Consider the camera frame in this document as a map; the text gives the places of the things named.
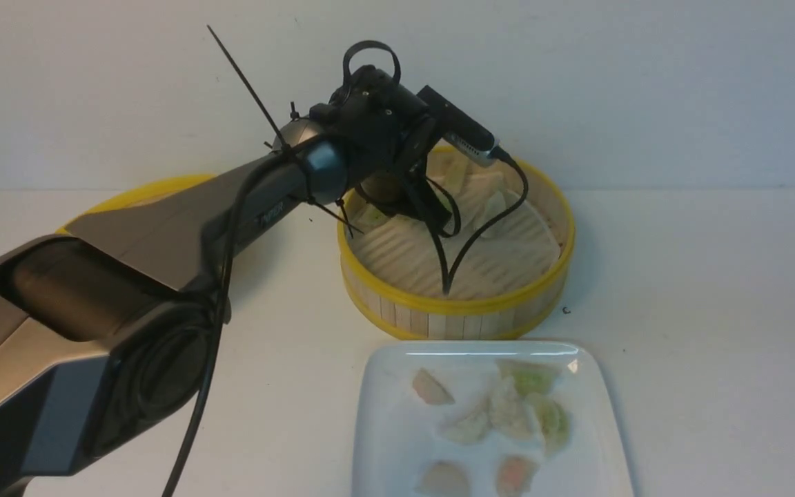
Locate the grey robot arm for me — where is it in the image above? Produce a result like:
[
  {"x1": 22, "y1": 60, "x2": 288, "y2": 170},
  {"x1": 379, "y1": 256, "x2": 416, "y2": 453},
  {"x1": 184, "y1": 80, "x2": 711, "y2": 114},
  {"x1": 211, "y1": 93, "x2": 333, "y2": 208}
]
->
[{"x1": 0, "y1": 66, "x2": 438, "y2": 496}]

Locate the white dumpling on plate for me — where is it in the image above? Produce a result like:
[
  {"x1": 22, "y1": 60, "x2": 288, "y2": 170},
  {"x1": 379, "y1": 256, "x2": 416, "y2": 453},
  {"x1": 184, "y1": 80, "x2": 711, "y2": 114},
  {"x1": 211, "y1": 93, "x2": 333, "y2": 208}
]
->
[
  {"x1": 439, "y1": 398, "x2": 492, "y2": 446},
  {"x1": 489, "y1": 377, "x2": 533, "y2": 441},
  {"x1": 415, "y1": 460, "x2": 472, "y2": 496}
]

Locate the pale steamed dumpling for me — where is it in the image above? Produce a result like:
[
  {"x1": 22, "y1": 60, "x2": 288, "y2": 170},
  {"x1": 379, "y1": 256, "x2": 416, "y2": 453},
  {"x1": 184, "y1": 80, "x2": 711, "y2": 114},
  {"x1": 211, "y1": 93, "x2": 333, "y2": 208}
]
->
[{"x1": 442, "y1": 158, "x2": 470, "y2": 196}]

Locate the white square plate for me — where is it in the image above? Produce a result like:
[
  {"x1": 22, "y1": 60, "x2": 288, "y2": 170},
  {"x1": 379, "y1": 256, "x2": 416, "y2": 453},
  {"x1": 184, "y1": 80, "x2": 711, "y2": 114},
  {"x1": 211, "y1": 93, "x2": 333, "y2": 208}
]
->
[{"x1": 351, "y1": 342, "x2": 634, "y2": 496}]

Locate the green steamed dumpling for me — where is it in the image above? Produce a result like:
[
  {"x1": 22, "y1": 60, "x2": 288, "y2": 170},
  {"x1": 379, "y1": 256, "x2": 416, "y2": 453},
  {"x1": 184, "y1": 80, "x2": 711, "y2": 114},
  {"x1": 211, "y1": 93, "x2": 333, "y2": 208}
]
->
[{"x1": 353, "y1": 204, "x2": 389, "y2": 233}]

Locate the white steamed dumpling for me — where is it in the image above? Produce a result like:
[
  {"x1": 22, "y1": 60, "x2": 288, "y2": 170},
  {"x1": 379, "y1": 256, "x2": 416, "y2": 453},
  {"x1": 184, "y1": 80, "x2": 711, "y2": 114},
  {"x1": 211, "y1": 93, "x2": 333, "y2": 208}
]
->
[{"x1": 473, "y1": 189, "x2": 508, "y2": 240}]

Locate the orange dumpling on plate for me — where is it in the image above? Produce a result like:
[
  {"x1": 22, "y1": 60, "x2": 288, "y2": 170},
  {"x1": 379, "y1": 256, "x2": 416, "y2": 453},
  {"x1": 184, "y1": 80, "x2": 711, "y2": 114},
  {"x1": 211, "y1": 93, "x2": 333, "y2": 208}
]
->
[{"x1": 495, "y1": 455, "x2": 539, "y2": 497}]

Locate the black cable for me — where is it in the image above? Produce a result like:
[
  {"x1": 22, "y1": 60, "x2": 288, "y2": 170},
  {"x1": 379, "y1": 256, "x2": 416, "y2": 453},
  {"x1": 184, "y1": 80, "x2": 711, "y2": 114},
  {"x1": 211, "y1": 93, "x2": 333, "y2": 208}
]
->
[{"x1": 161, "y1": 40, "x2": 531, "y2": 497}]

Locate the bamboo steamer lid yellow rim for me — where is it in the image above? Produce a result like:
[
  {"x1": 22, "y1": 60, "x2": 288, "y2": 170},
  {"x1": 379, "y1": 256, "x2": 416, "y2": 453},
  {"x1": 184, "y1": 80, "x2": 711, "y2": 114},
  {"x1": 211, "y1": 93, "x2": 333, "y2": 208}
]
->
[{"x1": 79, "y1": 174, "x2": 214, "y2": 217}]

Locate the white steamer liner cloth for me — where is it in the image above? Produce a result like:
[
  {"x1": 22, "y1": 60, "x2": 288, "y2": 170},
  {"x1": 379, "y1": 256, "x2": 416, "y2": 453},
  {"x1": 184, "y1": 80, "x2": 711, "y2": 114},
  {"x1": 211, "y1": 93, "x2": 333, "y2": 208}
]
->
[{"x1": 345, "y1": 148, "x2": 568, "y2": 301}]

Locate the pink dumpling on plate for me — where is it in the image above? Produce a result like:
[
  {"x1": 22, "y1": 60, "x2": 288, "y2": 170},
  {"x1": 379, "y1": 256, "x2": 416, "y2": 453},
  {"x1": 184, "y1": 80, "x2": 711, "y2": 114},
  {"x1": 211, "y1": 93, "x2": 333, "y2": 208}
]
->
[{"x1": 411, "y1": 368, "x2": 455, "y2": 406}]

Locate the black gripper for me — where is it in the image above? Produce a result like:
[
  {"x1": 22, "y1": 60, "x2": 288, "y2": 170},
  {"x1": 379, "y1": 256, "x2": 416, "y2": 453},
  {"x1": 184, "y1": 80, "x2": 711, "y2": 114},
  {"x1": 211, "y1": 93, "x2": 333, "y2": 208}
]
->
[{"x1": 309, "y1": 65, "x2": 452, "y2": 235}]

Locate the bamboo steamer basket yellow rim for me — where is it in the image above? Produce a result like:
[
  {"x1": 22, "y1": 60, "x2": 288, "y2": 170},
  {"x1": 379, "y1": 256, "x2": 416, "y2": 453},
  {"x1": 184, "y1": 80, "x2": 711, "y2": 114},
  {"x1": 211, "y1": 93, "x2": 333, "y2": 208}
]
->
[{"x1": 337, "y1": 162, "x2": 576, "y2": 340}]

